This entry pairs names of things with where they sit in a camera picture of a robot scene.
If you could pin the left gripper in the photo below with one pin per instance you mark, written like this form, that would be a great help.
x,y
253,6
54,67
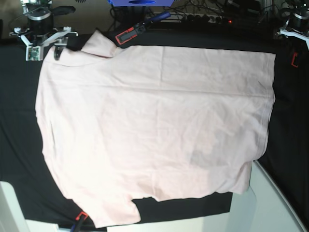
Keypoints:
x,y
297,26

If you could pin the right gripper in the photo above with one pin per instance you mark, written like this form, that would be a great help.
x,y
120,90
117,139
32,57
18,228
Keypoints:
x,y
41,31

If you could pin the pink T-shirt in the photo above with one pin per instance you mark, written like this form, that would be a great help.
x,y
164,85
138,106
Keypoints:
x,y
120,124

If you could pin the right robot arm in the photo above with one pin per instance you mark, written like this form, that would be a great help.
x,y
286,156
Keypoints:
x,y
30,5

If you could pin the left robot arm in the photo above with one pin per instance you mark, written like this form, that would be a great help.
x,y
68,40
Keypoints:
x,y
295,6

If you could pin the right orange blue clamp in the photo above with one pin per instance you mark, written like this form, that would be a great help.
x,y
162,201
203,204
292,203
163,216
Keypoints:
x,y
294,60

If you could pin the orange blue clamp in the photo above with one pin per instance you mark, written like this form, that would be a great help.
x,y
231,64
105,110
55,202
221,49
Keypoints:
x,y
140,28
79,222
294,60

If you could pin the blue box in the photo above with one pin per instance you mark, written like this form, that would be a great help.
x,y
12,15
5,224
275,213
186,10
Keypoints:
x,y
120,3

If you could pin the top orange blue clamp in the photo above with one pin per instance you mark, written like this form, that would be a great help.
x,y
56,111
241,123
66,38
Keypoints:
x,y
140,28

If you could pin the black table cloth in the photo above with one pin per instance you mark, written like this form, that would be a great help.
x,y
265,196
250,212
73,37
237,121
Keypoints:
x,y
21,160

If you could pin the bottom orange blue clamp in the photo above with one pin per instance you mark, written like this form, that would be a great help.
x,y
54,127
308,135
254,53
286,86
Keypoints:
x,y
79,222

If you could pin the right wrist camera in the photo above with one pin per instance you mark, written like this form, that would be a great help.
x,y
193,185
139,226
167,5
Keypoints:
x,y
34,53

